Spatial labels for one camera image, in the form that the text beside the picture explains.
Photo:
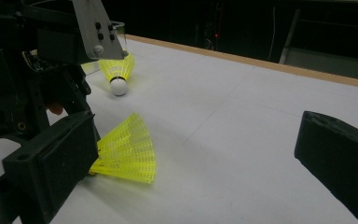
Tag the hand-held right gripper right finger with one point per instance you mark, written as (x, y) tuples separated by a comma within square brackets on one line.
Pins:
[(341, 161)]

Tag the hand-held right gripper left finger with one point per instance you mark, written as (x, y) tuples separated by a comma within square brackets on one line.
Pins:
[(56, 165)]

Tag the yellow shuttlecock white cork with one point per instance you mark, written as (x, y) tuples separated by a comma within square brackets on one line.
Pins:
[(130, 149), (118, 69)]

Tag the white board mat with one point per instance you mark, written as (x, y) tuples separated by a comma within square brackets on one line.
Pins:
[(230, 124)]

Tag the wooden table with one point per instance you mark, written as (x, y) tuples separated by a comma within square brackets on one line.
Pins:
[(261, 64)]

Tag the white metal stand frame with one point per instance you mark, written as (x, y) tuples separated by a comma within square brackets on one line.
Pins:
[(289, 37)]

